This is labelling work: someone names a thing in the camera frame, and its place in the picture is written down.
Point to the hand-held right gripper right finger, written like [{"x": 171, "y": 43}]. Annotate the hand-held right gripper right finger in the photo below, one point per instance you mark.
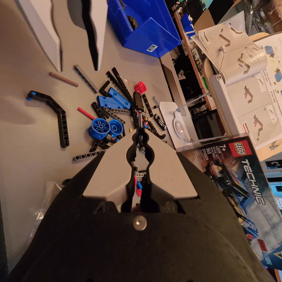
[{"x": 171, "y": 176}]

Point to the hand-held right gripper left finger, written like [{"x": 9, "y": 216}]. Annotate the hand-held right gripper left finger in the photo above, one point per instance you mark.
[{"x": 108, "y": 176}]

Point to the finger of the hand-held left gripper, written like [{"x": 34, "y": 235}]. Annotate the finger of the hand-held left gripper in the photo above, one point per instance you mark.
[
  {"x": 100, "y": 26},
  {"x": 37, "y": 13}
]

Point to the pile of black toy beams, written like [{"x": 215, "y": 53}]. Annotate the pile of black toy beams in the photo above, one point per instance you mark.
[{"x": 99, "y": 110}]

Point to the blue curved panel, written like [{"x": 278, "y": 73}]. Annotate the blue curved panel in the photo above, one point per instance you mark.
[
  {"x": 119, "y": 97},
  {"x": 105, "y": 101}
]

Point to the black bent long beam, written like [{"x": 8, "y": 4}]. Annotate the black bent long beam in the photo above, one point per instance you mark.
[{"x": 44, "y": 95}]

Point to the dark grey long beam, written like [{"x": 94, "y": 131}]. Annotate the dark grey long beam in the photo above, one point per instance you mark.
[{"x": 88, "y": 156}]

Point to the light grey cross-hole L-beam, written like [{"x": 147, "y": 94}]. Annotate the light grey cross-hole L-beam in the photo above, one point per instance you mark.
[
  {"x": 146, "y": 115},
  {"x": 140, "y": 174}
]

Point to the blue curved slope piece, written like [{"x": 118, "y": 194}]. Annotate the blue curved slope piece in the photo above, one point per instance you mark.
[{"x": 139, "y": 184}]

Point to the small red connector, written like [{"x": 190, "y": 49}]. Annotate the small red connector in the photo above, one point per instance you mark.
[{"x": 138, "y": 192}]

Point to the short black beam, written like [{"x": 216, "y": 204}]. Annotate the short black beam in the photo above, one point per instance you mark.
[{"x": 161, "y": 136}]

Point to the blue spoked toy wheel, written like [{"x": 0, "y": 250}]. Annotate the blue spoked toy wheel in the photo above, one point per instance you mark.
[{"x": 99, "y": 134}]

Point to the blue toy wheel hub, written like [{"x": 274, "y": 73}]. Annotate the blue toy wheel hub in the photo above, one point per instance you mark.
[{"x": 112, "y": 130}]

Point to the blue plastic bin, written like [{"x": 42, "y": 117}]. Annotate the blue plastic bin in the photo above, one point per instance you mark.
[
  {"x": 187, "y": 24},
  {"x": 149, "y": 37}
]

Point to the white booklet stand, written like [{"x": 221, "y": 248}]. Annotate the white booklet stand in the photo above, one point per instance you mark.
[{"x": 167, "y": 114}]

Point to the brown axle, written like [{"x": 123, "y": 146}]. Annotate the brown axle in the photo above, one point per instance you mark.
[{"x": 63, "y": 79}]

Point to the red axle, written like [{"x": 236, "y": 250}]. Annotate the red axle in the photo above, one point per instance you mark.
[{"x": 86, "y": 113}]

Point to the black toy set box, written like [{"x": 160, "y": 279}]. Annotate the black toy set box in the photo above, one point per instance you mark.
[{"x": 242, "y": 187}]

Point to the red toy wheel hub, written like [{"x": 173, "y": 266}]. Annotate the red toy wheel hub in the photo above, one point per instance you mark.
[{"x": 141, "y": 87}]

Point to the thin black beam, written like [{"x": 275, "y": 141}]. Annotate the thin black beam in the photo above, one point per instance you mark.
[{"x": 147, "y": 105}]

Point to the light grey small L-beam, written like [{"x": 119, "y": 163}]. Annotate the light grey small L-beam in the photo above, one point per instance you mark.
[{"x": 156, "y": 99}]

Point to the black curved panel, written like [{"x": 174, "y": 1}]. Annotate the black curved panel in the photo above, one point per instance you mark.
[{"x": 138, "y": 102}]

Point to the instruction booklet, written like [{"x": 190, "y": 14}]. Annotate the instruction booklet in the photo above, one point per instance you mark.
[{"x": 242, "y": 72}]

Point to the black rectangular frame piece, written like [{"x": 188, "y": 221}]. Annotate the black rectangular frame piece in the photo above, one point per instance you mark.
[{"x": 158, "y": 121}]

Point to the wooden shelf frame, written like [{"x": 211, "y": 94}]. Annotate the wooden shelf frame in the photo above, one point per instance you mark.
[{"x": 193, "y": 61}]

